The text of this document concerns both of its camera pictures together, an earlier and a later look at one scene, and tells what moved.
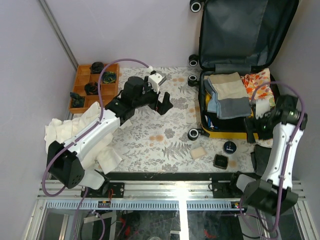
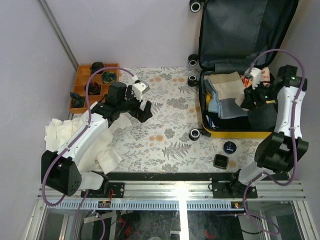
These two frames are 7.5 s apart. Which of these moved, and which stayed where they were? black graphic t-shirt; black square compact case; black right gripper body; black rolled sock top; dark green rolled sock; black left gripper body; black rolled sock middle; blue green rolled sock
Moved: black graphic t-shirt; black left gripper body; black right gripper body
Stayed: blue green rolled sock; dark green rolled sock; black square compact case; black rolled sock middle; black rolled sock top
